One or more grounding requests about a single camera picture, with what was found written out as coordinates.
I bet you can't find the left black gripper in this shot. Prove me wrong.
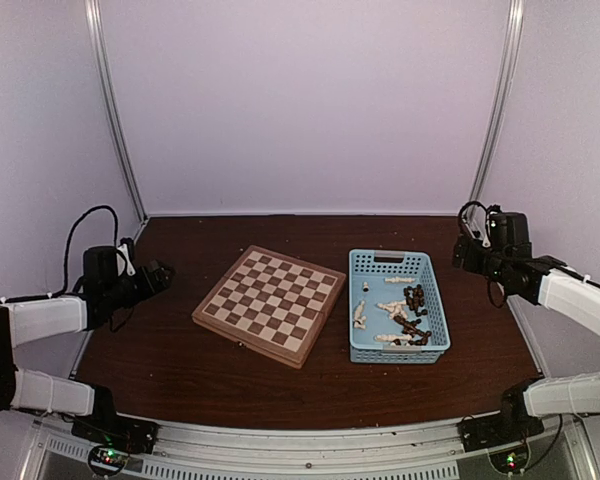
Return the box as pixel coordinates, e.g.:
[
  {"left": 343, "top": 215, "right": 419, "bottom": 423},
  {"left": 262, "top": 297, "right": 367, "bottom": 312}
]
[{"left": 104, "top": 259, "right": 175, "bottom": 309}]

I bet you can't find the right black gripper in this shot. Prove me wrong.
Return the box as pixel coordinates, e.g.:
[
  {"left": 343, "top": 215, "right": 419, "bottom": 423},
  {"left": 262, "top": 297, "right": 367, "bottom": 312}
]
[{"left": 452, "top": 235, "right": 510, "bottom": 285}]

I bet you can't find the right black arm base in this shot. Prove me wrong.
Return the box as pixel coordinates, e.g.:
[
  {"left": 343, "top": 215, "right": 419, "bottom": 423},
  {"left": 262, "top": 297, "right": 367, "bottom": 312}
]
[{"left": 458, "top": 395, "right": 544, "bottom": 452}]

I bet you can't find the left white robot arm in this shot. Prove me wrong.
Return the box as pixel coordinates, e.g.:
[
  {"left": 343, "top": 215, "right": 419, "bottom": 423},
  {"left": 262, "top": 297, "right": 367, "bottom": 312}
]
[{"left": 0, "top": 239, "right": 175, "bottom": 444}]

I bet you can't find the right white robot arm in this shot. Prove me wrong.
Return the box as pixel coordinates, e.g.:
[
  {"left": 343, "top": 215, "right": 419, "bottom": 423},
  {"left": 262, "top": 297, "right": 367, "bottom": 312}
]
[{"left": 452, "top": 200, "right": 600, "bottom": 442}]

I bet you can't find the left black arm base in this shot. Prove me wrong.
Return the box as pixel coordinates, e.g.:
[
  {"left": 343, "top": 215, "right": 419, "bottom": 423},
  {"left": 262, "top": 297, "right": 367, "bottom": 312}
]
[{"left": 71, "top": 385, "right": 159, "bottom": 454}]

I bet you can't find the dark chess pieces pile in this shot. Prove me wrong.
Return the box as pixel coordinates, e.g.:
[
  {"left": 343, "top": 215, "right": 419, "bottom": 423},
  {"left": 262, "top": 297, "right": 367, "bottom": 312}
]
[{"left": 403, "top": 284, "right": 432, "bottom": 346}]

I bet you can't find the white king chess piece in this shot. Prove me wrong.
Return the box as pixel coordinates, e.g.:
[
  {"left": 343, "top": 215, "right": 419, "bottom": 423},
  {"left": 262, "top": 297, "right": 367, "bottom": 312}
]
[{"left": 384, "top": 275, "right": 416, "bottom": 284}]

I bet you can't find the white chess pieces pile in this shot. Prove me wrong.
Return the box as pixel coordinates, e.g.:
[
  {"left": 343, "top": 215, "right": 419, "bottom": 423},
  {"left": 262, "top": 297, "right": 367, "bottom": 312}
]
[{"left": 374, "top": 301, "right": 413, "bottom": 345}]

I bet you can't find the white bishop chess piece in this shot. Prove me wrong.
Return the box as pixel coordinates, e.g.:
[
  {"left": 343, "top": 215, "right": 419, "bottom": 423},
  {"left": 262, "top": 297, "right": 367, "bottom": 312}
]
[{"left": 353, "top": 300, "right": 367, "bottom": 330}]

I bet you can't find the wooden folding chess board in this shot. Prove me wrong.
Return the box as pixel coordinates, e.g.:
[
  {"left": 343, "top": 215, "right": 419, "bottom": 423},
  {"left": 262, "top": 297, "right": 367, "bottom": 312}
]
[{"left": 192, "top": 245, "right": 346, "bottom": 369}]

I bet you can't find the light blue plastic basket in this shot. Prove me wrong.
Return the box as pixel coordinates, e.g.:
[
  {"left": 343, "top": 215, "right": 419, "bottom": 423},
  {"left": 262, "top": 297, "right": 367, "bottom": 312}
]
[{"left": 348, "top": 249, "right": 451, "bottom": 365}]

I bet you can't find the right black cable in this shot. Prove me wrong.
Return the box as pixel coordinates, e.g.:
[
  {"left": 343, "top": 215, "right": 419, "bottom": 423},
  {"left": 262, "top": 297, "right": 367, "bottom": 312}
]
[{"left": 487, "top": 279, "right": 509, "bottom": 309}]

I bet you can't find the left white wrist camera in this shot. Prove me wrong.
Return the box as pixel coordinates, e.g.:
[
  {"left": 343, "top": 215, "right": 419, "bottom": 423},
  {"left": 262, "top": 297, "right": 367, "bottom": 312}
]
[{"left": 116, "top": 243, "right": 136, "bottom": 276}]

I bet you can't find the right aluminium frame post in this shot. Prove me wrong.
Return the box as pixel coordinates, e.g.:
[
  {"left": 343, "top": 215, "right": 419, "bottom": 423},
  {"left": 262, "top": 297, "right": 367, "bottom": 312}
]
[{"left": 469, "top": 0, "right": 525, "bottom": 200}]

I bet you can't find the aluminium frame post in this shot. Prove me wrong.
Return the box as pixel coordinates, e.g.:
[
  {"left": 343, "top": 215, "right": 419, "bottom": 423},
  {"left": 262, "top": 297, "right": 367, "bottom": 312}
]
[
  {"left": 84, "top": 0, "right": 148, "bottom": 223},
  {"left": 469, "top": 0, "right": 525, "bottom": 200}
]

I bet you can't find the front aluminium rail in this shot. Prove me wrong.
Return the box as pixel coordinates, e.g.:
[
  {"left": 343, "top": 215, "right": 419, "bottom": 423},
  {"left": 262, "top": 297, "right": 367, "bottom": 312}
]
[{"left": 19, "top": 414, "right": 596, "bottom": 480}]

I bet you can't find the left aluminium frame post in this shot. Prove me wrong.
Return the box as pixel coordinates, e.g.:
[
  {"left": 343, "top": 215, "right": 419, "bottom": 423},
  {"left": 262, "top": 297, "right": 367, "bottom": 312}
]
[{"left": 84, "top": 0, "right": 148, "bottom": 223}]

